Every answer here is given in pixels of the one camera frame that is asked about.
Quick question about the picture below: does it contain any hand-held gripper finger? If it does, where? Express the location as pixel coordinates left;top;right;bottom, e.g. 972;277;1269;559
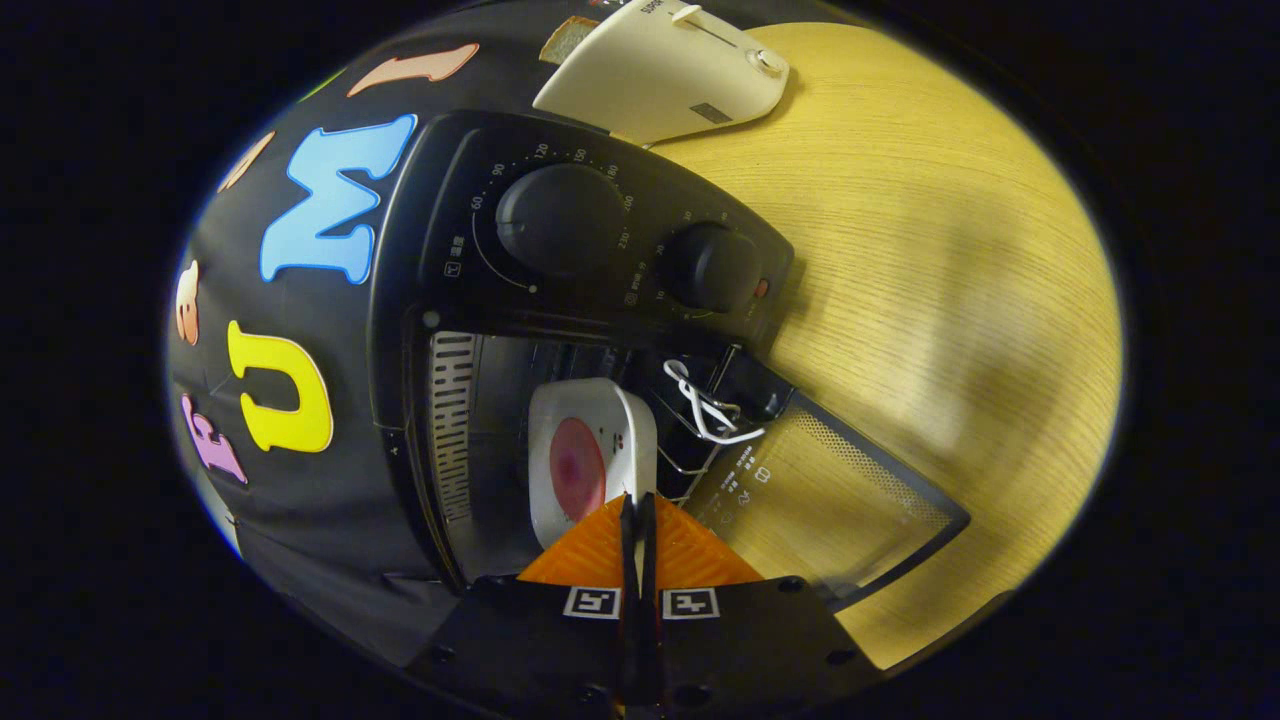
405;493;641;716
640;493;886;716

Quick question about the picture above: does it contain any white square plate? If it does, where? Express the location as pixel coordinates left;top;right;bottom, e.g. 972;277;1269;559
527;378;659;551

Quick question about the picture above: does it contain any black toaster oven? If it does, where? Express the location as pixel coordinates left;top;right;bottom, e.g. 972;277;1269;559
368;110;971;611

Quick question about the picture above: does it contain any white pop-up toaster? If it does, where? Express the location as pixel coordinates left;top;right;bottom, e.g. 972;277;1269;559
532;0;791;146

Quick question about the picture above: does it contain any pink ham slice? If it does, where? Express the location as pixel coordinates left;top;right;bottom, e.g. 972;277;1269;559
550;418;608;523

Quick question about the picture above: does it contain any brown bread slice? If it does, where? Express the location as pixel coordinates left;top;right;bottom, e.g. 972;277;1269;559
540;15;601;66

